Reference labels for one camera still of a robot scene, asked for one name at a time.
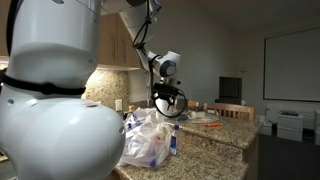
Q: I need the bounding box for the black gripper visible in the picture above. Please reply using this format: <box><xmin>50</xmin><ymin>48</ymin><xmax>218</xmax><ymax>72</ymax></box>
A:
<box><xmin>152</xmin><ymin>78</ymin><xmax>182</xmax><ymax>100</ymax></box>

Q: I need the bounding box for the blue cap water bottle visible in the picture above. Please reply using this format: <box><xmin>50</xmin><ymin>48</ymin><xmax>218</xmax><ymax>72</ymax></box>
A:
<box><xmin>170</xmin><ymin>125</ymin><xmax>183</xmax><ymax>155</ymax></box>

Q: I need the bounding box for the white plastic shopping bag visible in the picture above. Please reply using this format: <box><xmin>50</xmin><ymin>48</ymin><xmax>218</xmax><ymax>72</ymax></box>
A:
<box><xmin>119</xmin><ymin>108</ymin><xmax>172</xmax><ymax>168</ymax></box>

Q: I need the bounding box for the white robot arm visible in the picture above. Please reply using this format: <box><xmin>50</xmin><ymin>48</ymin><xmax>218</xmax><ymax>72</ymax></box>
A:
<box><xmin>0</xmin><ymin>0</ymin><xmax>180</xmax><ymax>180</ymax></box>

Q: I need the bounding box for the white paper towel roll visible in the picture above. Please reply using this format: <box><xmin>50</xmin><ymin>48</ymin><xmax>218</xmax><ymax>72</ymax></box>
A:
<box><xmin>156</xmin><ymin>99</ymin><xmax>173</xmax><ymax>118</ymax></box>

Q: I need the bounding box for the round glass lid dish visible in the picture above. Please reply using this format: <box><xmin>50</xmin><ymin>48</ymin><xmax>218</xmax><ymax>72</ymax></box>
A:
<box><xmin>188</xmin><ymin>111</ymin><xmax>219</xmax><ymax>124</ymax></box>

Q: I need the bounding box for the orange marker pen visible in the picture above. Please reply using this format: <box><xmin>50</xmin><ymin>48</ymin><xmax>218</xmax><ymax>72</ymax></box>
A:
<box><xmin>204</xmin><ymin>123</ymin><xmax>223</xmax><ymax>127</ymax></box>

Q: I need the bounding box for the wooden upper cabinet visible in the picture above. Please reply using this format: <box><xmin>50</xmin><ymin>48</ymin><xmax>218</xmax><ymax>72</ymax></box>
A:
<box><xmin>98</xmin><ymin>14</ymin><xmax>141</xmax><ymax>71</ymax></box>

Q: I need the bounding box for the wooden chair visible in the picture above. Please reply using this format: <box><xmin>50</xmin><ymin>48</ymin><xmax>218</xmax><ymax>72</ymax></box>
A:
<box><xmin>204</xmin><ymin>103</ymin><xmax>255</xmax><ymax>121</ymax></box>

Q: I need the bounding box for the black monitor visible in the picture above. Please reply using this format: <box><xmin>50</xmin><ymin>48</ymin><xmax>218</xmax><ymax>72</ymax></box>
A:
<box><xmin>216</xmin><ymin>76</ymin><xmax>242</xmax><ymax>105</ymax></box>

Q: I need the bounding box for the white printer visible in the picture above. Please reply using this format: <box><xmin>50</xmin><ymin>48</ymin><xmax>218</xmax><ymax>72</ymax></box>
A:
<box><xmin>277</xmin><ymin>111</ymin><xmax>303</xmax><ymax>142</ymax></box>

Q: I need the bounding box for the white wall outlet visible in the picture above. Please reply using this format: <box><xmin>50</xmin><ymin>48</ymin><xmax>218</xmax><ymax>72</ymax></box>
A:
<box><xmin>115</xmin><ymin>99</ymin><xmax>122</xmax><ymax>111</ymax></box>

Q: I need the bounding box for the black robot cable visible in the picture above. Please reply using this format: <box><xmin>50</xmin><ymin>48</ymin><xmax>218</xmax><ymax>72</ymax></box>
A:
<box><xmin>132</xmin><ymin>0</ymin><xmax>189</xmax><ymax>119</ymax></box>

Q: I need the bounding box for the white wall whiteboard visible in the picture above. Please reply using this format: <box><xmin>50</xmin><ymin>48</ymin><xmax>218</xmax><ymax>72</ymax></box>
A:
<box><xmin>263</xmin><ymin>28</ymin><xmax>320</xmax><ymax>102</ymax></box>

